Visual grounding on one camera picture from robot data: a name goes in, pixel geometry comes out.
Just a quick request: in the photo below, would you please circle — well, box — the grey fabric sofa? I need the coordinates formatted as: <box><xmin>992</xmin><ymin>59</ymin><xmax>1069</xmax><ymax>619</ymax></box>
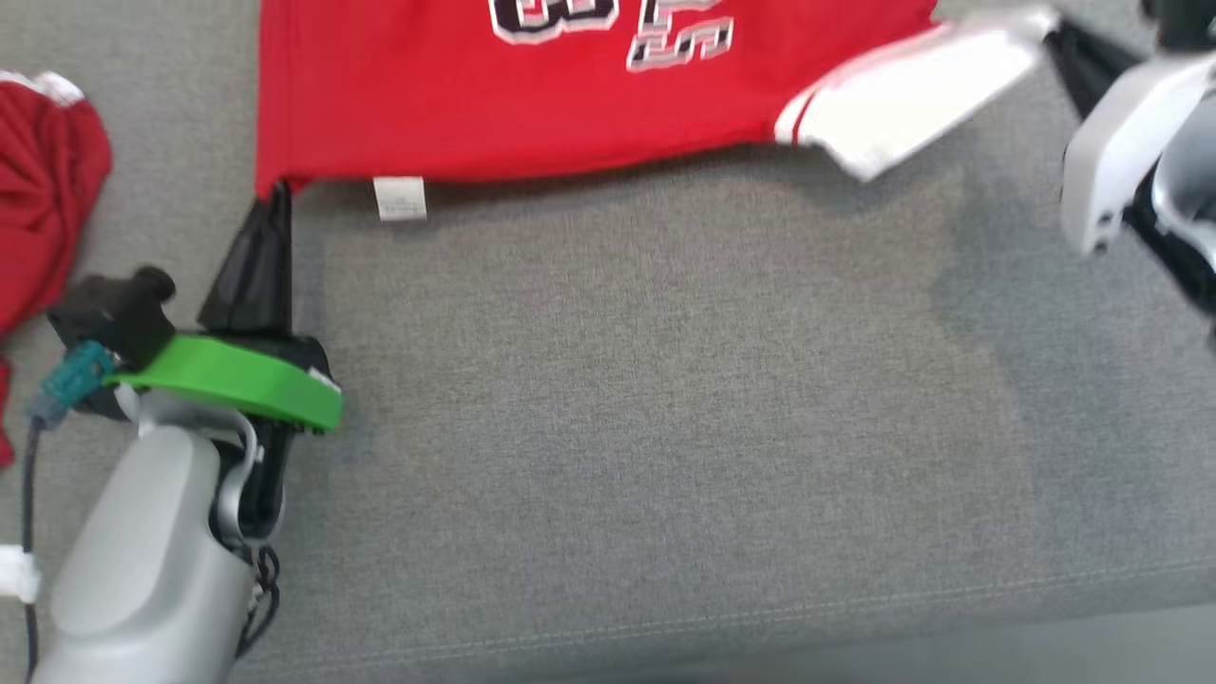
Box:
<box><xmin>0</xmin><ymin>0</ymin><xmax>1216</xmax><ymax>684</ymax></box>

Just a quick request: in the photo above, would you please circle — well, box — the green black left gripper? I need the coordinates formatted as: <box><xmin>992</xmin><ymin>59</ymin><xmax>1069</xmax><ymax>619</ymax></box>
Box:
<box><xmin>103</xmin><ymin>183</ymin><xmax>345</xmax><ymax>436</ymax></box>

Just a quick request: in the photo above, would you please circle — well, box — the thin black looped cable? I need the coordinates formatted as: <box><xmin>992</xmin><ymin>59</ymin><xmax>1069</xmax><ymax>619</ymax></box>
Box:
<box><xmin>233</xmin><ymin>540</ymin><xmax>283</xmax><ymax>661</ymax></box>

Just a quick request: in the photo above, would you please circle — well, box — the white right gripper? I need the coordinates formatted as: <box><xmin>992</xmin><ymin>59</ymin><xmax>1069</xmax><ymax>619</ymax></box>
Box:
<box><xmin>1043</xmin><ymin>19</ymin><xmax>1216</xmax><ymax>259</ymax></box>

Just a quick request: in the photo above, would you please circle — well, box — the white tape tag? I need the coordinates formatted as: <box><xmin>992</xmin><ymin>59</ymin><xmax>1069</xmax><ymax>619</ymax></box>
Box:
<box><xmin>0</xmin><ymin>546</ymin><xmax>42</xmax><ymax>602</ymax></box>

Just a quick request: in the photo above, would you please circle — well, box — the crumpled red white garment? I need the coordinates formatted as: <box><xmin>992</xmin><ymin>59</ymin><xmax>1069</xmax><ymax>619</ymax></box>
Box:
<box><xmin>0</xmin><ymin>71</ymin><xmax>114</xmax><ymax>468</ymax></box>

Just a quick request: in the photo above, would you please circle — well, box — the black cable with teal plug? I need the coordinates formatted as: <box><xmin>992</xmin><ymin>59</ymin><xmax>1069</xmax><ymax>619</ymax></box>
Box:
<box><xmin>21</xmin><ymin>340</ymin><xmax>121</xmax><ymax>684</ymax></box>

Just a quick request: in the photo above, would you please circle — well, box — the red white sports jersey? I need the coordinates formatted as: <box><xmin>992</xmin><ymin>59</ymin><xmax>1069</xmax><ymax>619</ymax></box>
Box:
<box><xmin>255</xmin><ymin>0</ymin><xmax>1060</xmax><ymax>224</ymax></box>

